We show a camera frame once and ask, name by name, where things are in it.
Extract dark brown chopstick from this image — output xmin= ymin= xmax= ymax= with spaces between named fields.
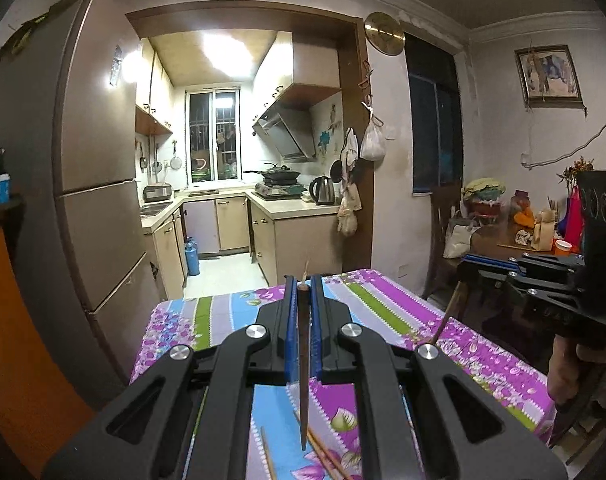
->
xmin=297 ymin=259 xmax=312 ymax=452
xmin=434 ymin=280 xmax=468 ymax=347

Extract dark wooden table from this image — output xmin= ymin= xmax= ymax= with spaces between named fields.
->
xmin=469 ymin=222 xmax=586 ymax=263

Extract fridge door sticker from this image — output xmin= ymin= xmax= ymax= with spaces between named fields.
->
xmin=109 ymin=45 xmax=124 ymax=87

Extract beige hanging bags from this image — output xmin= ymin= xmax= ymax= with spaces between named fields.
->
xmin=337 ymin=182 xmax=362 ymax=237

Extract dark wooden chair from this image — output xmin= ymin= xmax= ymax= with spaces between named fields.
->
xmin=422 ymin=186 xmax=473 ymax=302

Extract kitchen ceiling light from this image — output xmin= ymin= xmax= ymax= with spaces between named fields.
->
xmin=202 ymin=30 xmax=280 ymax=75

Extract covered red bowl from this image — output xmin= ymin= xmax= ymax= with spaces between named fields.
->
xmin=462 ymin=178 xmax=507 ymax=222

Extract flower wall decal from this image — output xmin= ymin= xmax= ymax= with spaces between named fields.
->
xmin=315 ymin=102 xmax=344 ymax=162

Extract floral striped tablecloth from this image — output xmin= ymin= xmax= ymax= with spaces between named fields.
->
xmin=130 ymin=267 xmax=558 ymax=480

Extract glass jar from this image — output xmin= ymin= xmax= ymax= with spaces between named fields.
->
xmin=510 ymin=189 xmax=532 ymax=217

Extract white hanging plastic bag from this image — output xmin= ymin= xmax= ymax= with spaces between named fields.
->
xmin=359 ymin=102 xmax=387 ymax=162

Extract white cloth bag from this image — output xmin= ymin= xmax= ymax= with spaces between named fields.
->
xmin=442 ymin=219 xmax=479 ymax=260

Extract dried flower bunch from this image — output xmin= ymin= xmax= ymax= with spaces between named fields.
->
xmin=557 ymin=156 xmax=595 ymax=187

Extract framed wall picture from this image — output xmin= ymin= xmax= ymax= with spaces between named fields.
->
xmin=514 ymin=45 xmax=583 ymax=109

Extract dark room window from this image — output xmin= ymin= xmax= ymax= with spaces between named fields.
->
xmin=404 ymin=32 xmax=465 ymax=195

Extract brown paper bag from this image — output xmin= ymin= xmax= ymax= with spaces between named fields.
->
xmin=530 ymin=209 xmax=557 ymax=252

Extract gas stove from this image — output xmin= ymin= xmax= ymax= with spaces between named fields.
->
xmin=254 ymin=180 xmax=307 ymax=199

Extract blue gas bottle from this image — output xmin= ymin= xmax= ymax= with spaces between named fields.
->
xmin=184 ymin=237 xmax=202 ymax=277

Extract red and blue cloth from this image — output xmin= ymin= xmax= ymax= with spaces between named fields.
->
xmin=557 ymin=186 xmax=585 ymax=254

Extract black wok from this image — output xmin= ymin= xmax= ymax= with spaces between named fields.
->
xmin=242 ymin=162 xmax=302 ymax=182

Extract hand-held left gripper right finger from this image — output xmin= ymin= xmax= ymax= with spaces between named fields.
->
xmin=310 ymin=275 xmax=569 ymax=480

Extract light brown chopstick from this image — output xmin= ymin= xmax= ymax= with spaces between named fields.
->
xmin=307 ymin=427 xmax=353 ymax=480
xmin=292 ymin=410 xmax=345 ymax=480
xmin=259 ymin=426 xmax=278 ymax=480

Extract steel electric kettle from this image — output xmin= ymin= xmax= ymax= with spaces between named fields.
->
xmin=309 ymin=175 xmax=337 ymax=206

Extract hanging knot ornament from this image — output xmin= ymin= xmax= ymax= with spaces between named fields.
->
xmin=360 ymin=59 xmax=374 ymax=107

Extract brown refrigerator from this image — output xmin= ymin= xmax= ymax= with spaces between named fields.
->
xmin=0 ymin=0 xmax=170 ymax=411

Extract steel range hood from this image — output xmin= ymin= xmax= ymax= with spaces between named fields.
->
xmin=252 ymin=106 xmax=317 ymax=163

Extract white hanging rag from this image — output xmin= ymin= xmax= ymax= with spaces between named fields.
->
xmin=340 ymin=127 xmax=359 ymax=169

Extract person's right hand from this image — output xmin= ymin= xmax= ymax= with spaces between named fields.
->
xmin=547 ymin=334 xmax=606 ymax=407

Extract white wall cable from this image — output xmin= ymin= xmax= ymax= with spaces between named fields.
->
xmin=520 ymin=105 xmax=606 ymax=170

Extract kitchen window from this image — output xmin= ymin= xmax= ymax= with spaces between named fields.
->
xmin=185 ymin=87 xmax=242 ymax=184

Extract brown door frame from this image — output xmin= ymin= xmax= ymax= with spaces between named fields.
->
xmin=125 ymin=2 xmax=375 ymax=272

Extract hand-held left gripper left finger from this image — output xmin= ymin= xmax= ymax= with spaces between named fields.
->
xmin=42 ymin=275 xmax=299 ymax=480

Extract beige wall cabinet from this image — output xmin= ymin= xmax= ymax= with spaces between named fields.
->
xmin=253 ymin=31 xmax=344 ymax=109
xmin=135 ymin=40 xmax=174 ymax=136

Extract kitchen counter cabinets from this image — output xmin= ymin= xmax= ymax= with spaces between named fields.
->
xmin=140 ymin=189 xmax=345 ymax=302

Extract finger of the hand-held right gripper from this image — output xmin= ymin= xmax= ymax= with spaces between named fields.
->
xmin=460 ymin=264 xmax=585 ymax=322
xmin=457 ymin=254 xmax=586 ymax=275

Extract orange wooden cabinet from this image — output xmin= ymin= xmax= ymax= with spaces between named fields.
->
xmin=0 ymin=199 xmax=101 ymax=480

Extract gold round wall clock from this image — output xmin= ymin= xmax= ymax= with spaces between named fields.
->
xmin=364 ymin=11 xmax=406 ymax=56

